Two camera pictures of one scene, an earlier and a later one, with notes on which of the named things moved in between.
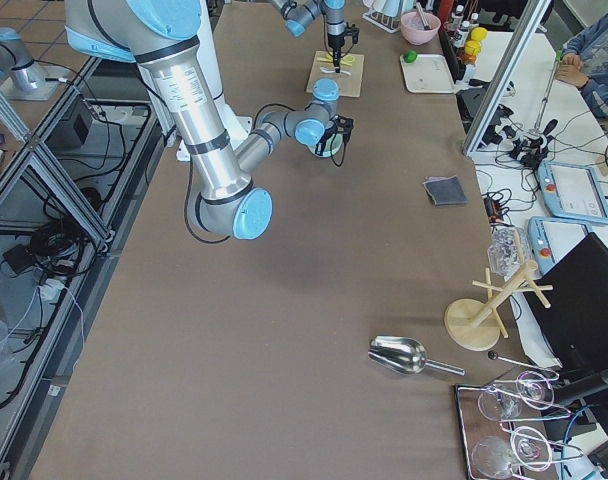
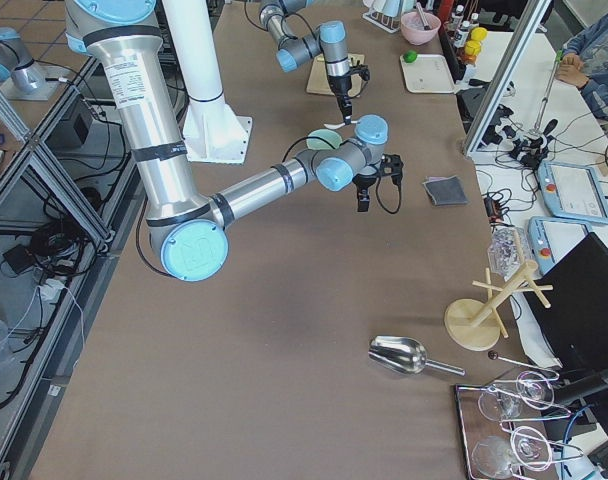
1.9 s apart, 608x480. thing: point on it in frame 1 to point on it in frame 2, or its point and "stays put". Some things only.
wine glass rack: [503, 426] stays put
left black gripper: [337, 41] to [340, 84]
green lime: [410, 56] stays put
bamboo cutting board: [350, 75] stays put
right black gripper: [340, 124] to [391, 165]
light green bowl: [331, 148] stays put
